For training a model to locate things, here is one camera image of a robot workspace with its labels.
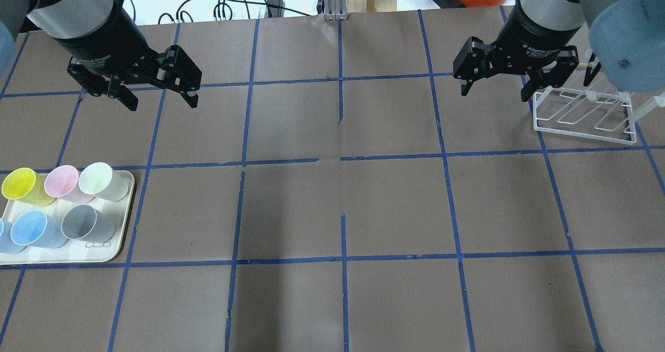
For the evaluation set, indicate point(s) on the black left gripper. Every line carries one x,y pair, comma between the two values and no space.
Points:
103,39

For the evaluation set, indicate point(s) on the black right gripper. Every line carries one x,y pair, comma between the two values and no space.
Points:
535,38

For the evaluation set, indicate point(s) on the light blue plastic cup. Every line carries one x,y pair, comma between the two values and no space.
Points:
7,245

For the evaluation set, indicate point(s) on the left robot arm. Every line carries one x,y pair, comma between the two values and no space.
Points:
60,19

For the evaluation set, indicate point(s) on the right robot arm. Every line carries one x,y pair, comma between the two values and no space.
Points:
626,36

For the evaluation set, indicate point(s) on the pale green plastic cup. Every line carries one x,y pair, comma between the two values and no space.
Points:
102,181

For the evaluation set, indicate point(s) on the pink plastic cup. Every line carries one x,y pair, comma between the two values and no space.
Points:
62,183

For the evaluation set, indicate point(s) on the grey plastic cup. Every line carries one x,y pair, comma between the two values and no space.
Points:
88,224

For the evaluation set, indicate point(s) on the yellow plastic cup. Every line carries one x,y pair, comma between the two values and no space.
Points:
28,186

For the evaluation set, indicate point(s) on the wooden stand base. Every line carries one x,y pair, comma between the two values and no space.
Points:
371,6

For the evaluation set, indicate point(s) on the white wire cup rack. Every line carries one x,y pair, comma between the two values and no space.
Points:
588,106

